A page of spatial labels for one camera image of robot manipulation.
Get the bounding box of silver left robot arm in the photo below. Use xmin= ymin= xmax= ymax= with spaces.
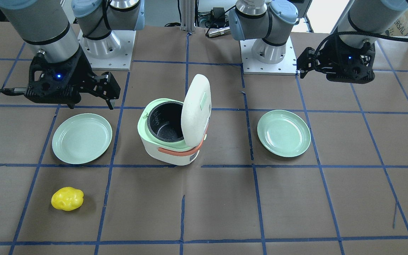
xmin=228 ymin=0 xmax=408 ymax=84

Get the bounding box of white rice cooker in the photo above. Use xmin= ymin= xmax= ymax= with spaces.
xmin=137 ymin=74 xmax=212 ymax=166

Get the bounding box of brown paper mat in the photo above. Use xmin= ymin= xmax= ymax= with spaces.
xmin=0 ymin=22 xmax=408 ymax=255

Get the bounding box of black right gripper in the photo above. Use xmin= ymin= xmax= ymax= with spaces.
xmin=24 ymin=46 xmax=114 ymax=110

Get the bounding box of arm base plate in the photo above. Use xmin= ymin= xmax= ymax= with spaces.
xmin=78 ymin=30 xmax=136 ymax=71
xmin=240 ymin=37 xmax=297 ymax=75

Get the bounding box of green plate near left arm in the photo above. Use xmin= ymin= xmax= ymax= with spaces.
xmin=256 ymin=110 xmax=311 ymax=158

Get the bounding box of yellow toy potato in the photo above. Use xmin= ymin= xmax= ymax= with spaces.
xmin=51 ymin=187 xmax=84 ymax=211

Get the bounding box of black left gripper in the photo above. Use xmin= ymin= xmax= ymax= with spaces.
xmin=320 ymin=36 xmax=375 ymax=84

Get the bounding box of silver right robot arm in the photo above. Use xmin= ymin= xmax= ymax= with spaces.
xmin=0 ymin=0 xmax=145 ymax=109

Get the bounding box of green plate near right arm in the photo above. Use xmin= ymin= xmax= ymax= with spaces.
xmin=52 ymin=113 xmax=112 ymax=165

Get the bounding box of aluminium frame post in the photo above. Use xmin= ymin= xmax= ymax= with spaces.
xmin=179 ymin=0 xmax=198 ymax=34

